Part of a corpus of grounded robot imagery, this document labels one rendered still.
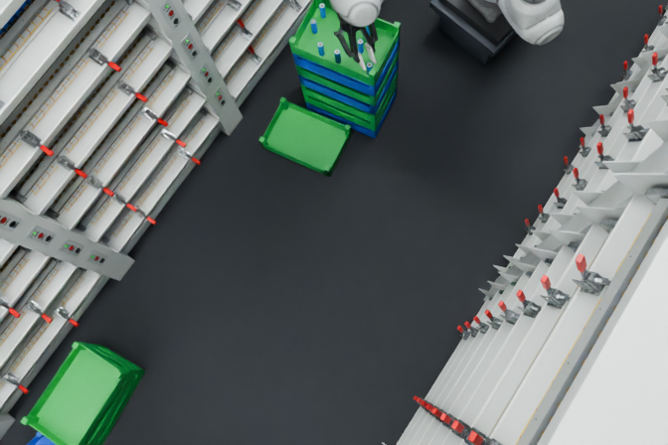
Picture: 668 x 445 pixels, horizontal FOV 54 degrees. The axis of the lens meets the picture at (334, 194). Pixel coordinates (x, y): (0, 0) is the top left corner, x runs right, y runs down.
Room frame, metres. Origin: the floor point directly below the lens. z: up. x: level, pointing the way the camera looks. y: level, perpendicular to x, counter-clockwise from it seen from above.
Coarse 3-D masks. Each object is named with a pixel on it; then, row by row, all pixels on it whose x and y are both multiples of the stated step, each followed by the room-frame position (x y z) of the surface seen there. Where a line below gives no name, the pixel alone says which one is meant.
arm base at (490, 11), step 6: (468, 0) 1.22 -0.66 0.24; (474, 0) 1.20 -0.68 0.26; (480, 0) 1.18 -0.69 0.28; (474, 6) 1.19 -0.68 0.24; (480, 6) 1.17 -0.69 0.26; (486, 6) 1.16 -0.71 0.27; (492, 6) 1.15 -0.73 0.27; (498, 6) 1.15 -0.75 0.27; (480, 12) 1.16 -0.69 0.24; (486, 12) 1.14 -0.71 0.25; (492, 12) 1.14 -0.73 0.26; (498, 12) 1.13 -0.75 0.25; (486, 18) 1.13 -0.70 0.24; (492, 18) 1.12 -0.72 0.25
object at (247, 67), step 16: (288, 0) 1.44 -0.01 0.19; (304, 0) 1.43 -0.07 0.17; (272, 16) 1.38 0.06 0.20; (288, 16) 1.38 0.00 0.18; (272, 32) 1.32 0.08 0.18; (256, 48) 1.27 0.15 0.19; (272, 48) 1.26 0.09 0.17; (240, 64) 1.22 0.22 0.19; (256, 64) 1.21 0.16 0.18; (224, 80) 1.17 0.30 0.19; (240, 80) 1.16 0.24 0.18
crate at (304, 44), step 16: (320, 0) 1.18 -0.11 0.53; (320, 16) 1.16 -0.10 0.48; (336, 16) 1.14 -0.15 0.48; (304, 32) 1.11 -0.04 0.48; (320, 32) 1.10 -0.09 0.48; (384, 32) 1.04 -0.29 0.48; (400, 32) 1.02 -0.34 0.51; (304, 48) 1.06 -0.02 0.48; (336, 48) 1.03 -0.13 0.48; (384, 48) 0.99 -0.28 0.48; (320, 64) 0.99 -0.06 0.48; (336, 64) 0.95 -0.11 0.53; (352, 64) 0.96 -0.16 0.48; (384, 64) 0.92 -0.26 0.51; (368, 80) 0.88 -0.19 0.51
